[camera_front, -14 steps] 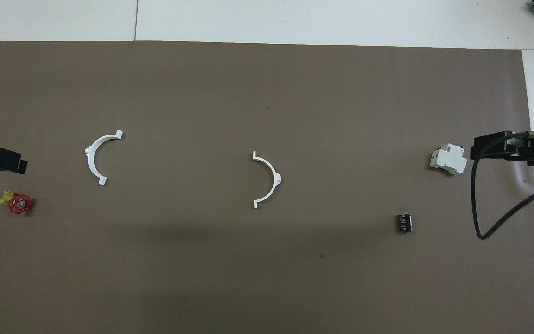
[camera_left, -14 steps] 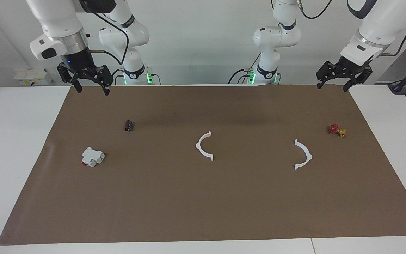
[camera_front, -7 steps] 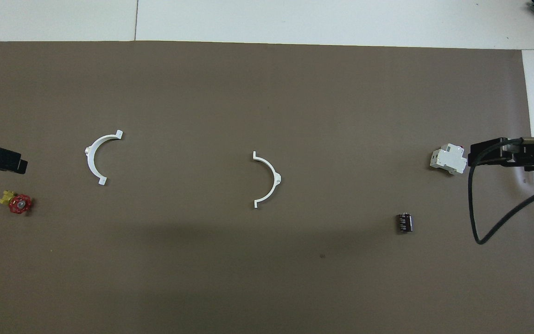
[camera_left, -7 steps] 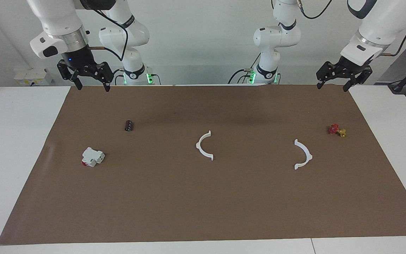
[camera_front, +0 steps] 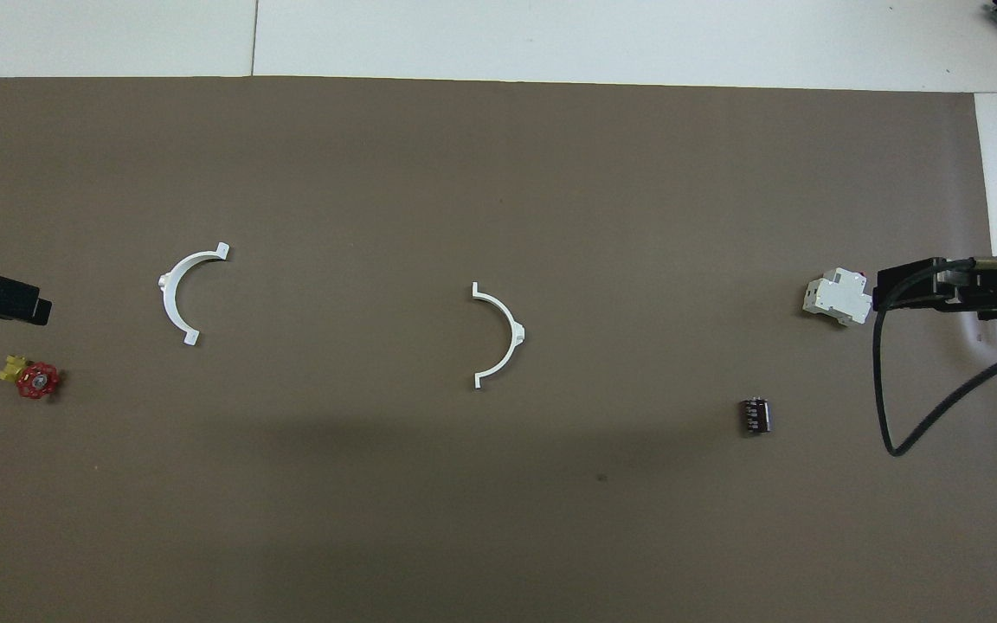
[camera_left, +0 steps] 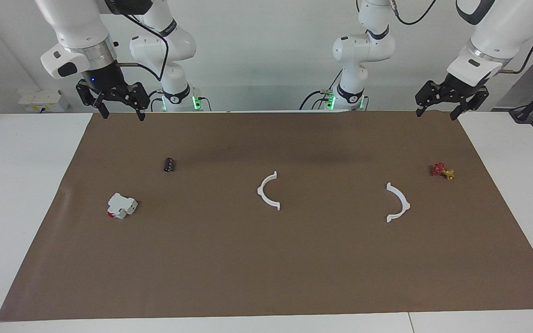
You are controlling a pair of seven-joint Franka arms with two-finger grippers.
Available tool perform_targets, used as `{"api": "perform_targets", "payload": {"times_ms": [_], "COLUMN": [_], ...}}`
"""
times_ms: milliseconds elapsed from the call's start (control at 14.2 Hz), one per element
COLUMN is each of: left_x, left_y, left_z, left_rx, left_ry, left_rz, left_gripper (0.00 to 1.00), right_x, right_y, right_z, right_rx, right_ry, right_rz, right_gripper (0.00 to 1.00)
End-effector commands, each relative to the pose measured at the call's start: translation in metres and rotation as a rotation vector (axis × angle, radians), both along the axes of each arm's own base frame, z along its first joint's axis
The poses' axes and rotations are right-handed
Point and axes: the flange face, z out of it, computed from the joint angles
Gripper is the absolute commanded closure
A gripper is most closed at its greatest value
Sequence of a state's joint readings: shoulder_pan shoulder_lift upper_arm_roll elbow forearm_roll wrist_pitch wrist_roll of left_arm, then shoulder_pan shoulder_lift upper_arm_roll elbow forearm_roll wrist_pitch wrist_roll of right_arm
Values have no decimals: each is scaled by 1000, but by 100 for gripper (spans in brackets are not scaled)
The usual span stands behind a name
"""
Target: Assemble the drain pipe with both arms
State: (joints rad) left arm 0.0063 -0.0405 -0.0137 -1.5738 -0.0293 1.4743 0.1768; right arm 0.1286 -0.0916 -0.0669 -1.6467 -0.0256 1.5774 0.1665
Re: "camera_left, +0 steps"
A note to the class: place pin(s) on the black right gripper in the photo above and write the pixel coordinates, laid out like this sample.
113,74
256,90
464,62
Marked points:
104,83

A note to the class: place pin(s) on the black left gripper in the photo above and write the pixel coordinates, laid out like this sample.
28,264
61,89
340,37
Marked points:
460,88

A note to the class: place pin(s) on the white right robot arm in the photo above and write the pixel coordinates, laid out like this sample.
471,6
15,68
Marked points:
77,27

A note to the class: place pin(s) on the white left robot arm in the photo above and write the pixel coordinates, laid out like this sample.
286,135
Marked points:
363,51

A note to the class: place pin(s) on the red handwheel yellow valve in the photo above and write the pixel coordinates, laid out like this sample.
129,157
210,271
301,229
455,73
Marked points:
438,169

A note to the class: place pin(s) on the white power strip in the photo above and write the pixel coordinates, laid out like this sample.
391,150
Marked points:
40,98

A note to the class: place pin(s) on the small dark cylindrical capacitor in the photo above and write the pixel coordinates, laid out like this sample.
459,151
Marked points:
170,165

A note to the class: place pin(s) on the white circuit breaker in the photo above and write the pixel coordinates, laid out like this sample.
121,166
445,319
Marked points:
120,205

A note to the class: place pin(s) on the brown table mat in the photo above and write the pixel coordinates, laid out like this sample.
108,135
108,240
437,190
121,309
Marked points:
266,259

